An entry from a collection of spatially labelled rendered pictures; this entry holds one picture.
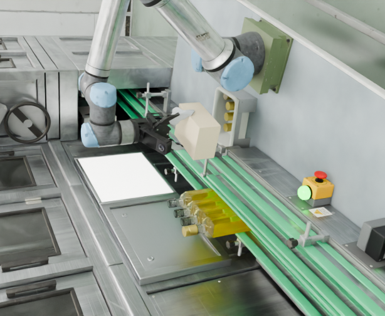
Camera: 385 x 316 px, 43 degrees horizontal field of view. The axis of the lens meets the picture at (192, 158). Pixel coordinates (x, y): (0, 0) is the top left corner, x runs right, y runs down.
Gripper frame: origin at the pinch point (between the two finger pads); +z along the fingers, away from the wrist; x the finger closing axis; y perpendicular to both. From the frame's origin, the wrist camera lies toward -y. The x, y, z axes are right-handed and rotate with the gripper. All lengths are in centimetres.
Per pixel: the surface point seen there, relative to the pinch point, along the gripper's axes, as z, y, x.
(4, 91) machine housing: -48, 96, 32
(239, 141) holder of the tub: 30.0, 14.7, 16.2
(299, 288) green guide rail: 18, -50, 27
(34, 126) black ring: -36, 87, 47
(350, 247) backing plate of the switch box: 25, -55, 7
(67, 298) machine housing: -44, -20, 45
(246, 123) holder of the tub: 32.0, 16.0, 8.8
